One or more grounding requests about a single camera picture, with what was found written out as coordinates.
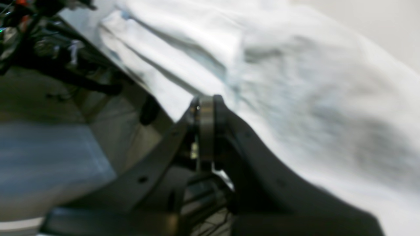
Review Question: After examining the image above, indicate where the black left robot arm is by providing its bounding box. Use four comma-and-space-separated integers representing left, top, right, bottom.
1, 0, 122, 96

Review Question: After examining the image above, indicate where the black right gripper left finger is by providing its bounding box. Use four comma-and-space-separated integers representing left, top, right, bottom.
40, 98, 199, 236

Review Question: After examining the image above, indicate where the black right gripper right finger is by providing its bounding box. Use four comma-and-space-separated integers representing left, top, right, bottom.
213, 95, 384, 236

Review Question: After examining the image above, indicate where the white t-shirt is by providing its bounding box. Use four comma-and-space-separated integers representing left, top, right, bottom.
59, 0, 420, 236

